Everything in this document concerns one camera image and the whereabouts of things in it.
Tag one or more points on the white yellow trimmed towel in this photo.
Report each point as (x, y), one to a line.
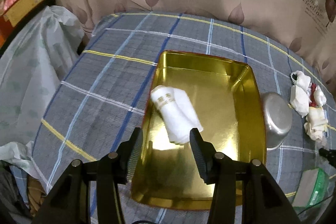
(316, 125)

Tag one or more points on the grey plaid bed sheet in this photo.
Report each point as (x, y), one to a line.
(104, 97)

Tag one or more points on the white cloth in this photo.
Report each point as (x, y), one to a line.
(299, 100)

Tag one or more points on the gold metal tin tray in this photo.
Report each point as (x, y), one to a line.
(226, 99)

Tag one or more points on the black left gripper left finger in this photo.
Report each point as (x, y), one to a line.
(114, 169)

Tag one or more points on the green plastic packet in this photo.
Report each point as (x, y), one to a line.
(312, 188)

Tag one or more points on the red and yellow box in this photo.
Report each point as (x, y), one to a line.
(16, 14)

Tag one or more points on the pale green patterned cloth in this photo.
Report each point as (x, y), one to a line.
(32, 67)

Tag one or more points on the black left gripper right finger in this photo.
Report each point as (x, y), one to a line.
(216, 168)

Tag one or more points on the red and white garment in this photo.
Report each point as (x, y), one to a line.
(311, 90)

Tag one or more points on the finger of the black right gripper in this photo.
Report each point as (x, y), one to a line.
(329, 155)

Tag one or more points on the silver metal bowl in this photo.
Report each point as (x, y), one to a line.
(277, 117)

